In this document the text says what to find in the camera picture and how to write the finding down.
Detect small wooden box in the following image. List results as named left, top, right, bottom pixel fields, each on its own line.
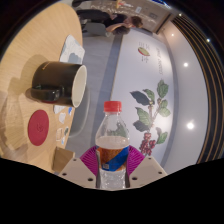
left=51, top=146, right=76, bottom=173

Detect coffee plant wall mural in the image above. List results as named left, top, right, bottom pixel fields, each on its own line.
left=109, top=28, right=176, bottom=174

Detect person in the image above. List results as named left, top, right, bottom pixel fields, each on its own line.
left=75, top=8, right=144, bottom=36

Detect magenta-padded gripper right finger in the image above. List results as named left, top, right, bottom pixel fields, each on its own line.
left=125, top=145, right=168, bottom=190

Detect black mug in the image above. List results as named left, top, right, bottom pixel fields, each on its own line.
left=30, top=60, right=88, bottom=109

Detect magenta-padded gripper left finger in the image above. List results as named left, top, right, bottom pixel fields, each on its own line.
left=58, top=145, right=101, bottom=190

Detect round ceiling lights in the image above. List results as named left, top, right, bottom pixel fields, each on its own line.
left=169, top=12, right=215, bottom=132

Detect white paper sheet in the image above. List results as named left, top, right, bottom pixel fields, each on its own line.
left=59, top=34, right=86, bottom=65

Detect flat round red coaster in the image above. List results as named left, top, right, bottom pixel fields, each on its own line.
left=27, top=109, right=50, bottom=147

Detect light wooden cabinet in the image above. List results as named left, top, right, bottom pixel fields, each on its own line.
left=89, top=0, right=172, bottom=32

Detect clear red-capped drink bottle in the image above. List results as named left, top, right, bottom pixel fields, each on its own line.
left=94, top=100, right=132, bottom=191

